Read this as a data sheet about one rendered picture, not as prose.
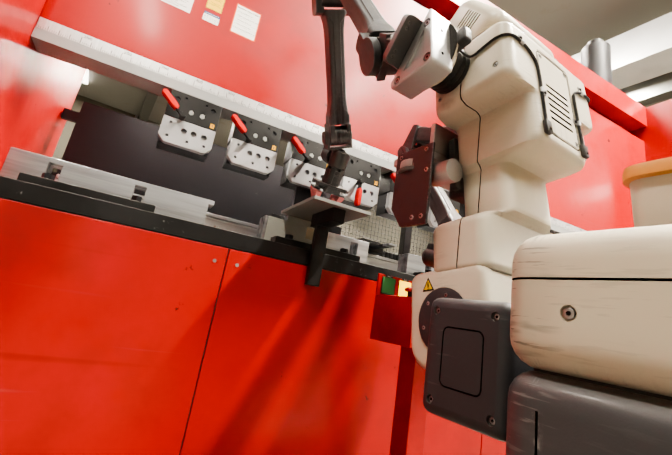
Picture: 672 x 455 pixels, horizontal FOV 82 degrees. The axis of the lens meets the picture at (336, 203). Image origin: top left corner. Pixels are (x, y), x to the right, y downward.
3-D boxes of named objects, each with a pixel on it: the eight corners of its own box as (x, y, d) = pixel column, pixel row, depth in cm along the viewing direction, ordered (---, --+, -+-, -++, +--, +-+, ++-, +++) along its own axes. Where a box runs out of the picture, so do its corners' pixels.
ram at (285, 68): (30, 35, 100) (126, -176, 122) (36, 51, 107) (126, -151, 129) (653, 267, 223) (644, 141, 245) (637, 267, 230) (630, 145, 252)
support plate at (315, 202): (314, 198, 103) (314, 194, 103) (280, 213, 126) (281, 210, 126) (370, 215, 110) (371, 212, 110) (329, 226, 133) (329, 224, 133)
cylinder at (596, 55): (603, 92, 243) (601, 30, 256) (566, 107, 263) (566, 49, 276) (631, 110, 256) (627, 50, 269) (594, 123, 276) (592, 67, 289)
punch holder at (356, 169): (340, 196, 134) (347, 153, 138) (329, 201, 141) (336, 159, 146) (376, 208, 140) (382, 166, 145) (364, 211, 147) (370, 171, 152)
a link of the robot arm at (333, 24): (315, -16, 102) (354, -15, 105) (310, -11, 107) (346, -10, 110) (324, 147, 114) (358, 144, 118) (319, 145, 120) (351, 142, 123)
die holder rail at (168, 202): (-6, 182, 92) (10, 146, 95) (2, 187, 97) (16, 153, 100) (206, 232, 113) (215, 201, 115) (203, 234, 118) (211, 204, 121)
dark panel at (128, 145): (42, 208, 139) (84, 101, 151) (43, 209, 141) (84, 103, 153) (321, 270, 185) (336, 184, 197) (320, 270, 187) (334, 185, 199)
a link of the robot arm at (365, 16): (316, -54, 98) (353, -52, 101) (310, 0, 109) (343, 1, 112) (377, 51, 74) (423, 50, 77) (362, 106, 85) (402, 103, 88)
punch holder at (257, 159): (226, 160, 117) (238, 112, 122) (220, 167, 125) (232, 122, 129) (272, 175, 124) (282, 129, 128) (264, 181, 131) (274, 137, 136)
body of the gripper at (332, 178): (310, 182, 122) (318, 160, 121) (339, 191, 126) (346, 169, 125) (316, 187, 117) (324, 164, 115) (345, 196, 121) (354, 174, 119)
